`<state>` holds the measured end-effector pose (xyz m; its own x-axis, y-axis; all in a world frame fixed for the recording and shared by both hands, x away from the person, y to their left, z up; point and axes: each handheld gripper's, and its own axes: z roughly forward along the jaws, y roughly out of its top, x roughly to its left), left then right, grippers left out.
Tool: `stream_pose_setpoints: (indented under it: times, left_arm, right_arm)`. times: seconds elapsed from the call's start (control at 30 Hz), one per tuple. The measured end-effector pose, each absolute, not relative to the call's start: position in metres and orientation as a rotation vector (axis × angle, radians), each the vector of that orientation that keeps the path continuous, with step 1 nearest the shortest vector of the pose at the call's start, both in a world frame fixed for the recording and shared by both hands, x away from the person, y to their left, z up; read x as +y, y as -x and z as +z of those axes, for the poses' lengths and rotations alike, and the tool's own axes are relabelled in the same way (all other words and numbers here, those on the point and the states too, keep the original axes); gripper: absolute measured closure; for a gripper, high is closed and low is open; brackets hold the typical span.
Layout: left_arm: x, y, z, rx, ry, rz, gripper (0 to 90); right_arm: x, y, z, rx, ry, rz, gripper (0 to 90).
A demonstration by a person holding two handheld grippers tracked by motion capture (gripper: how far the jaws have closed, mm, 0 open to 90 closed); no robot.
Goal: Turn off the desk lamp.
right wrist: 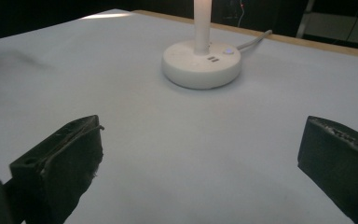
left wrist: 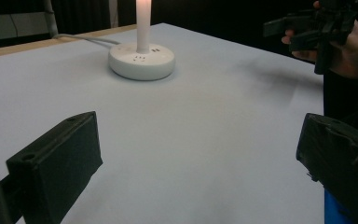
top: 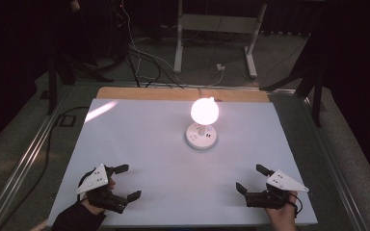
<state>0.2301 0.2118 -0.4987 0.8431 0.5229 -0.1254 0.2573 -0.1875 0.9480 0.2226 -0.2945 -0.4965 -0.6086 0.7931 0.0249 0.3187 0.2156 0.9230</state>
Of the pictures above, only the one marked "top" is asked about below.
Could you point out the white lamp base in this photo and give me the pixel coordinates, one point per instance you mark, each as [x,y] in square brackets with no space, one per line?
[194,136]

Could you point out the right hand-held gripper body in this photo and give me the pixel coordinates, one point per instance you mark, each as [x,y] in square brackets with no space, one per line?
[282,182]

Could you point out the person's right hand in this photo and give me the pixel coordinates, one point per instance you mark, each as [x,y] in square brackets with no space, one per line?
[284,218]

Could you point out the aluminium frame rail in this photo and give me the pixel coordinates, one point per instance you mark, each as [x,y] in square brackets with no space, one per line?
[22,163]
[334,160]

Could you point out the glowing round globe lamp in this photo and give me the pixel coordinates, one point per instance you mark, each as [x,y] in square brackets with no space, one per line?
[204,111]

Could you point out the black tripod stand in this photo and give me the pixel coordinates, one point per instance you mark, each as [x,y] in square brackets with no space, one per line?
[311,83]
[58,73]

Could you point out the black floor plate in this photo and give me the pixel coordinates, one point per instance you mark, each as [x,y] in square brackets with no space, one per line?
[66,120]

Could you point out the person's left hand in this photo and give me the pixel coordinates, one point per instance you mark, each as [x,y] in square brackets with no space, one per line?
[111,184]

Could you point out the white table sheet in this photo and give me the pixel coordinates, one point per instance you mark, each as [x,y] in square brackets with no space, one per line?
[173,166]

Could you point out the white plug adapter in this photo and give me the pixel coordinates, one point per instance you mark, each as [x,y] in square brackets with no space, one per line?
[220,67]

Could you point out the white metal stand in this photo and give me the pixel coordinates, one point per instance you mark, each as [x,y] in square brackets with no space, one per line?
[215,23]

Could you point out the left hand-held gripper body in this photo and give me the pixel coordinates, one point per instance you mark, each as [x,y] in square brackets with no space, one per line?
[93,182]

